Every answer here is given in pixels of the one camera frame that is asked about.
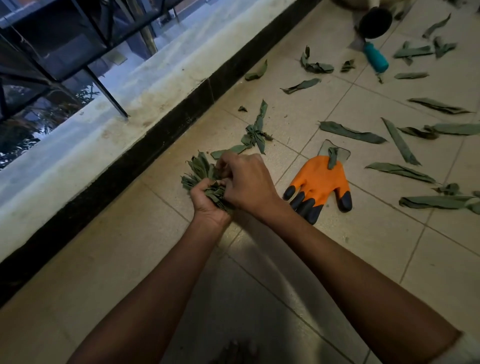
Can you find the person's left hand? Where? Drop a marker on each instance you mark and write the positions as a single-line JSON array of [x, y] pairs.
[[206, 213]]

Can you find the person's right hand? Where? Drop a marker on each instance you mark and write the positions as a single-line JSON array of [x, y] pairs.
[[251, 183]]

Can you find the person's left forearm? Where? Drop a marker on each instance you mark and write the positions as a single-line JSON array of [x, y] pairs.
[[150, 300]]

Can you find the person's right forearm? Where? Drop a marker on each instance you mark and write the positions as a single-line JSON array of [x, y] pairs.
[[360, 292]]

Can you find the person's left foot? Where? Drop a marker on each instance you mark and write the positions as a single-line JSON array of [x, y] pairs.
[[236, 354]]

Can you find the person's grey shirt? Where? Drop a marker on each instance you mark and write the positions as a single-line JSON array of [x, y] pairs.
[[461, 348]]

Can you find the orange black work glove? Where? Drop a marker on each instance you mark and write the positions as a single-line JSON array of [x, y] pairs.
[[318, 180]]

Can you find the grey glove packaging card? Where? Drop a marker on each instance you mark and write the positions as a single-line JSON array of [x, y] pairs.
[[343, 153]]

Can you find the black metal railing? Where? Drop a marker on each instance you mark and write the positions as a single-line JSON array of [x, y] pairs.
[[106, 93]]

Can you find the green trees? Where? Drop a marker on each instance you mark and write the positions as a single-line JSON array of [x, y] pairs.
[[22, 131]]

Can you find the beige plastic watering can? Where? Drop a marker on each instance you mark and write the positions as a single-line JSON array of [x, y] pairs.
[[375, 22]]

